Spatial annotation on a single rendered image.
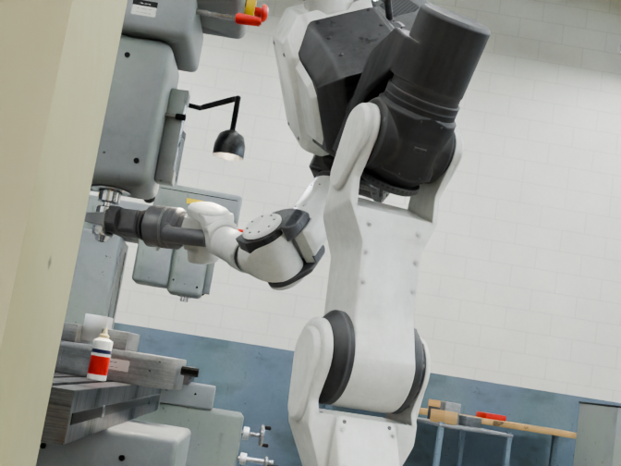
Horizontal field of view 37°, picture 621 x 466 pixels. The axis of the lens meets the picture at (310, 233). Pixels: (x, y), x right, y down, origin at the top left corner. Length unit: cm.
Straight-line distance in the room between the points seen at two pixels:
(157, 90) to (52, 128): 177
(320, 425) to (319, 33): 68
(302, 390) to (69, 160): 116
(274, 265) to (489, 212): 723
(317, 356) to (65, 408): 38
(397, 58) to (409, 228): 26
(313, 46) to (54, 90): 141
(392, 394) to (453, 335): 727
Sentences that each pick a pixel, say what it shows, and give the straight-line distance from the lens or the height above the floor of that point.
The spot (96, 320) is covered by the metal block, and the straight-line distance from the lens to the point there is 216.
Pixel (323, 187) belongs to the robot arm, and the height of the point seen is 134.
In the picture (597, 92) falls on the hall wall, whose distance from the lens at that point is 945.
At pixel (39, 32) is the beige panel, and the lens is 24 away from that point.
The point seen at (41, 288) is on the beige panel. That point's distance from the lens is 24.
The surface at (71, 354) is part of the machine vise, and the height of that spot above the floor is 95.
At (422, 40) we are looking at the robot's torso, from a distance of 140.
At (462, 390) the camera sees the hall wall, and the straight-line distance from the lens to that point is 868.
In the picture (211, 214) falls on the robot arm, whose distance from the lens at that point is 187.
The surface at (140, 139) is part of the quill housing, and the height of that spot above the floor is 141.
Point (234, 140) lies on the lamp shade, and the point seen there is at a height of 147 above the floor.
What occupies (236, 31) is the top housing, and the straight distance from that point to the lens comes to 220.
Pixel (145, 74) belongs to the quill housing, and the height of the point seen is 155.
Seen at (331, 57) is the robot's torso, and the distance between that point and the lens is 158.
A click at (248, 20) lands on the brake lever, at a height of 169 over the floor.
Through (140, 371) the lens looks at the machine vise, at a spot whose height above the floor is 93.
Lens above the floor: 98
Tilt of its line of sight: 9 degrees up
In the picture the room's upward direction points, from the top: 9 degrees clockwise
